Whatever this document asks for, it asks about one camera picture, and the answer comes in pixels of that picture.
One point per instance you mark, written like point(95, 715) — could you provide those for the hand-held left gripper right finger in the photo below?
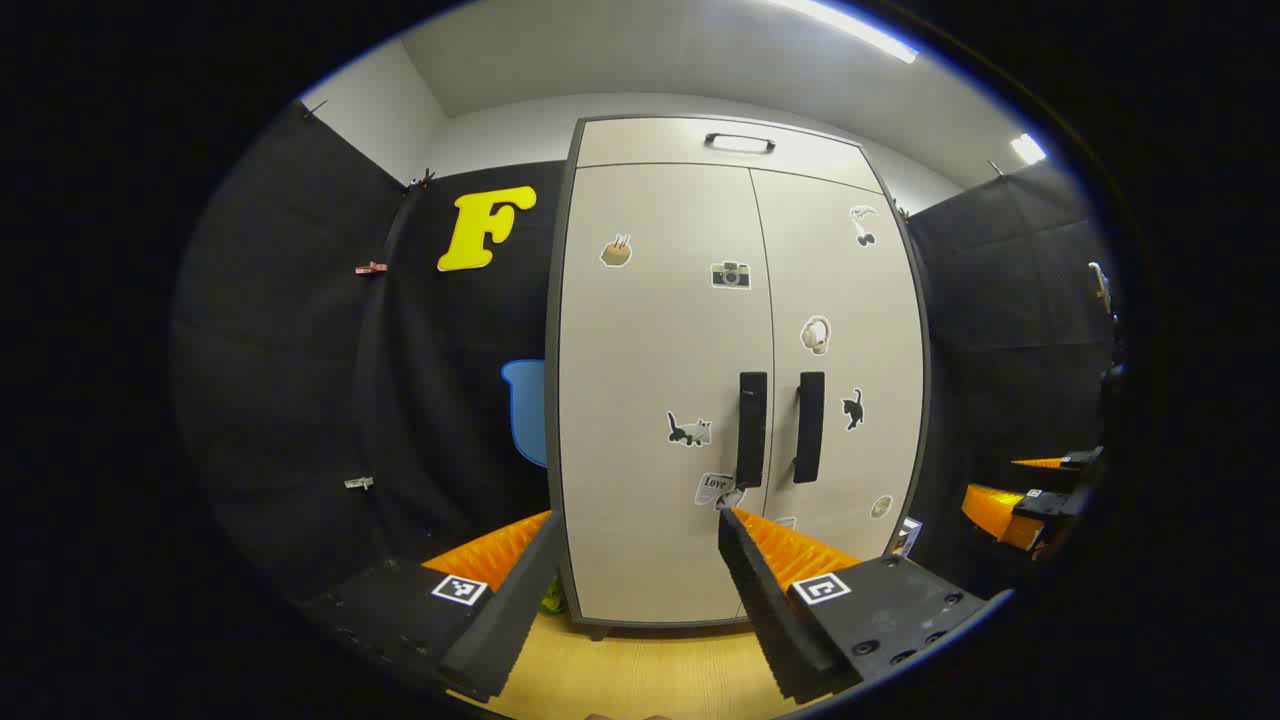
point(770, 610)

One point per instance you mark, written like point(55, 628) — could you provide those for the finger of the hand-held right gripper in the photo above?
point(1075, 460)
point(1000, 515)

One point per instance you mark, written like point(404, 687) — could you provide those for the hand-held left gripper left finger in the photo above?
point(510, 610)

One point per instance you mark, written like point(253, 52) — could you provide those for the beige cabinet door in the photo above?
point(850, 290)
point(640, 350)

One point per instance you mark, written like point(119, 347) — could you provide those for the beige double-door shoe cabinet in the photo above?
point(650, 140)

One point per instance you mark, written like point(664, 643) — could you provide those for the colourful printed box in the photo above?
point(908, 538)

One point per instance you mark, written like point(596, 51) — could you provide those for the black backdrop cloth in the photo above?
point(1000, 300)
point(280, 350)

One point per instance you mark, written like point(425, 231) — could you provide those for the short ceiling light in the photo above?
point(1028, 149)

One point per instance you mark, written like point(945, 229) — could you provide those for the small pink clip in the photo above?
point(370, 268)

